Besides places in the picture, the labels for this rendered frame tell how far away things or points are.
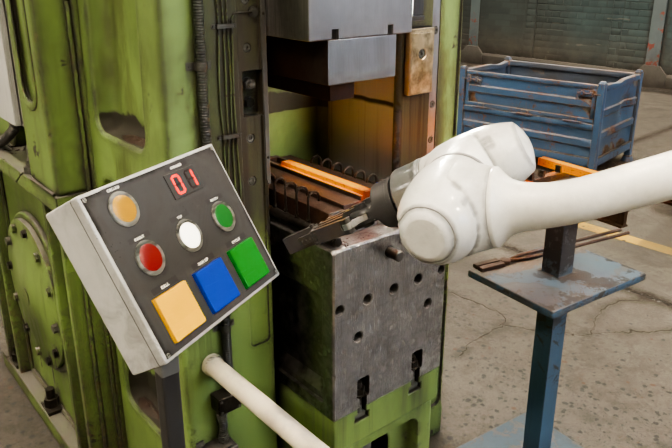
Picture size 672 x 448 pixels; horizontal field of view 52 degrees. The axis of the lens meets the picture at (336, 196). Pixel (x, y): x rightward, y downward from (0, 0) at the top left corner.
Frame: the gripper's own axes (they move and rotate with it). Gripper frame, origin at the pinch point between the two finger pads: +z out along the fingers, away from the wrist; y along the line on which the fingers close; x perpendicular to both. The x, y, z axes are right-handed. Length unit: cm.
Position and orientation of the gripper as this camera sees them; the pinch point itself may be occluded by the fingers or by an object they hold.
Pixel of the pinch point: (303, 239)
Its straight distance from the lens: 118.1
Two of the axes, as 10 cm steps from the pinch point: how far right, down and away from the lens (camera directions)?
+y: 4.3, -2.9, 8.5
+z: -7.8, 3.5, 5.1
